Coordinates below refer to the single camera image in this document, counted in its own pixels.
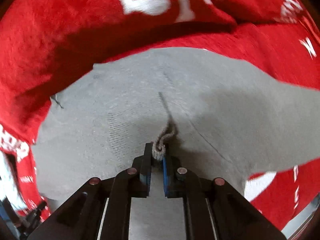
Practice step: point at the grey knitted garment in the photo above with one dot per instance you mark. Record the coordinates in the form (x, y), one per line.
(221, 117)

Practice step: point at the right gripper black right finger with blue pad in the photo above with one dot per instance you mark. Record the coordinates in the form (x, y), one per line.
(213, 209)

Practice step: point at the red blanket white characters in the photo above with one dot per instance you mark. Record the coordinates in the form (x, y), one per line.
(47, 45)

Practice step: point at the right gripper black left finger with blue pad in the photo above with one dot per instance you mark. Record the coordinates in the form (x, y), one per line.
(100, 209)

